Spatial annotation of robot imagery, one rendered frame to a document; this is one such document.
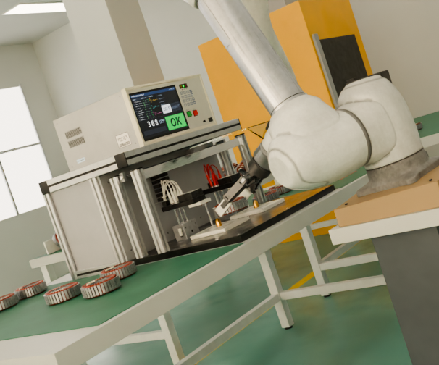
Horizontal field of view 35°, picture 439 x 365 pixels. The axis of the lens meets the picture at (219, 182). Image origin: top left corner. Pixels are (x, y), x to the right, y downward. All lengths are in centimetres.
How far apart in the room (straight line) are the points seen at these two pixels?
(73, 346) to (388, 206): 79
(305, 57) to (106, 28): 183
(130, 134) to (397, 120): 99
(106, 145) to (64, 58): 794
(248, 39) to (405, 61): 591
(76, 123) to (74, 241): 42
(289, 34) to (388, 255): 437
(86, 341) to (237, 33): 82
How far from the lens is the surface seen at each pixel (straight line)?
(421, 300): 185
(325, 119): 169
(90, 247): 249
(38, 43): 1078
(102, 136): 250
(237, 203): 227
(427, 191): 168
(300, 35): 602
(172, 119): 252
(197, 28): 885
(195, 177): 273
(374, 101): 176
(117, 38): 651
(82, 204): 246
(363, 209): 176
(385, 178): 179
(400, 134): 178
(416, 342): 191
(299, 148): 164
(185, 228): 242
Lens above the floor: 105
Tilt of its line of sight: 3 degrees down
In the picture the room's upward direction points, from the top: 19 degrees counter-clockwise
